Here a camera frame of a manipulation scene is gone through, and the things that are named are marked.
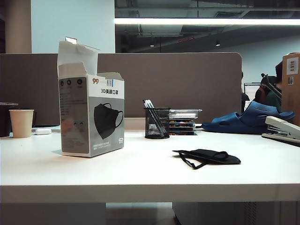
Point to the black face mask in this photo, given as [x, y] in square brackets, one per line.
[218, 157]

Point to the grey white mask box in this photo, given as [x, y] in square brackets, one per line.
[103, 117]

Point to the brown cardboard box with labels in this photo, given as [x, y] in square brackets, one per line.
[291, 93]

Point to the black pen with white cap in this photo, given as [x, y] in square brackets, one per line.
[150, 103]
[145, 103]

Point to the black mesh pen holder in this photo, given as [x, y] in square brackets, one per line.
[157, 130]

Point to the colourful printed flat case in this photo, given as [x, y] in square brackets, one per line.
[181, 130]
[181, 122]

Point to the clear plastic case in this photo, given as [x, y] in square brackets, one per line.
[185, 113]

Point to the brown desk divider panel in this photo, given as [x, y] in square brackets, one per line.
[175, 79]

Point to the blue rubber slipper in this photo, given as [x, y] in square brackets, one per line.
[250, 119]

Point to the long ceiling light strip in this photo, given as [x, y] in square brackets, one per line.
[206, 21]

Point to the seated person in dark clothes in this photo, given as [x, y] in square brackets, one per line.
[273, 96]

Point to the beige paper cup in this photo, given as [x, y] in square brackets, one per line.
[21, 124]

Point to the white grey stapler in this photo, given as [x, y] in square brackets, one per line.
[279, 125]

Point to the dark round lidded container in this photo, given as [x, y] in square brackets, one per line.
[4, 119]

